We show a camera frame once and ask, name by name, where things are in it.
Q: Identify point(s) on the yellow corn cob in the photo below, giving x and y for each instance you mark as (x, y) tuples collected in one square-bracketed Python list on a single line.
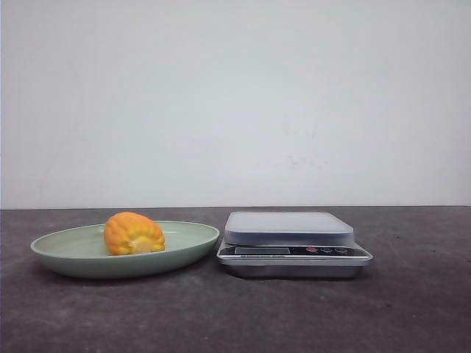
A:
[(132, 233)]

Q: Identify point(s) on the silver digital kitchen scale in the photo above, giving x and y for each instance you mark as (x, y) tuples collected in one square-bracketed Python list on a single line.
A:
[(290, 244)]

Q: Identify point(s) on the pale green oval plate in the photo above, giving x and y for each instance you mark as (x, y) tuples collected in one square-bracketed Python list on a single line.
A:
[(81, 251)]

